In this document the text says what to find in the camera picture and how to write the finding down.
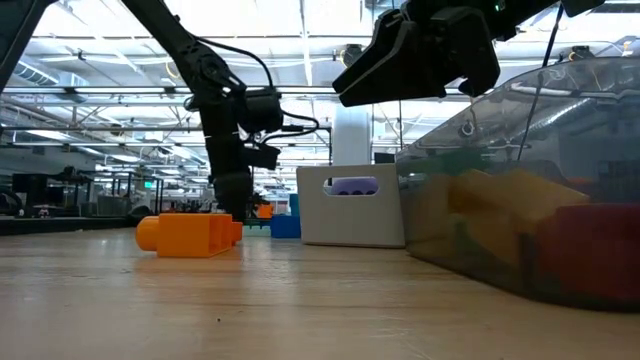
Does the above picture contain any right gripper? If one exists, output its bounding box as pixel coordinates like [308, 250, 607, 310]
[332, 5, 501, 108]

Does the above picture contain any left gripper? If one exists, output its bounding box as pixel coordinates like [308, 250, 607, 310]
[199, 99, 254, 223]

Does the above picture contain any purple foam die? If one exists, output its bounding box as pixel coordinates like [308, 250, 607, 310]
[329, 176, 380, 197]

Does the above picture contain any green toy brick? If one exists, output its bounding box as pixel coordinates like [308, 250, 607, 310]
[404, 149, 491, 176]

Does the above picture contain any yellow peg block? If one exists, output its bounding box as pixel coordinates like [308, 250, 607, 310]
[447, 168, 591, 236]

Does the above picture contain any red toy brick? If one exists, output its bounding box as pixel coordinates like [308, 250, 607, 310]
[532, 202, 640, 301]

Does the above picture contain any orange peg block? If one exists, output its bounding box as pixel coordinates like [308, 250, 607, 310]
[134, 213, 245, 259]

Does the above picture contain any blue peg block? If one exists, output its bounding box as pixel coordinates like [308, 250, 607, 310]
[269, 214, 302, 240]

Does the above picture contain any white pillar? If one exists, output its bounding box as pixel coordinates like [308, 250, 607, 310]
[332, 104, 375, 167]

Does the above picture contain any white plastic bin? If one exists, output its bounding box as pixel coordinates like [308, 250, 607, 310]
[295, 163, 406, 250]

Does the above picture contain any smoky transparent tray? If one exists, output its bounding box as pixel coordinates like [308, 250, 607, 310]
[394, 55, 640, 314]

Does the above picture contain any black equipment rack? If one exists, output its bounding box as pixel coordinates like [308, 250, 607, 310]
[9, 172, 69, 219]

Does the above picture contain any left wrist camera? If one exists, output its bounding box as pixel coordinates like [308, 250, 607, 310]
[242, 143, 282, 172]

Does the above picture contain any black gantry frame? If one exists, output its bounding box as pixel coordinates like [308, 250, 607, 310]
[277, 123, 334, 166]

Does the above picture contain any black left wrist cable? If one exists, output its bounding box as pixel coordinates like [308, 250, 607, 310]
[192, 34, 321, 146]

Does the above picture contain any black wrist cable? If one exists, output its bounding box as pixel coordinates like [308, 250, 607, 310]
[514, 4, 566, 161]
[192, 34, 321, 146]

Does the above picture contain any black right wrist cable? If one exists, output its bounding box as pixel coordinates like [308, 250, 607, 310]
[514, 4, 566, 161]

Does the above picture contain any black table frame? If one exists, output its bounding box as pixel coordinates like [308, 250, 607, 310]
[0, 215, 146, 237]

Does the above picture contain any ceiling air duct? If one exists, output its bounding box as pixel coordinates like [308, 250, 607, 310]
[9, 57, 89, 89]

